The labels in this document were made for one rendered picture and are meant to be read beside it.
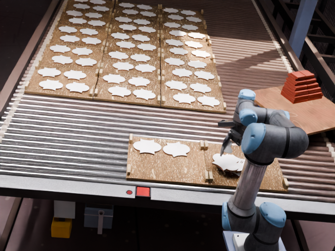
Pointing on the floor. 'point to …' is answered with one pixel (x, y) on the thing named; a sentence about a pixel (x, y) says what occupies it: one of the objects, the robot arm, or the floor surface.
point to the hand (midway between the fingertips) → (228, 150)
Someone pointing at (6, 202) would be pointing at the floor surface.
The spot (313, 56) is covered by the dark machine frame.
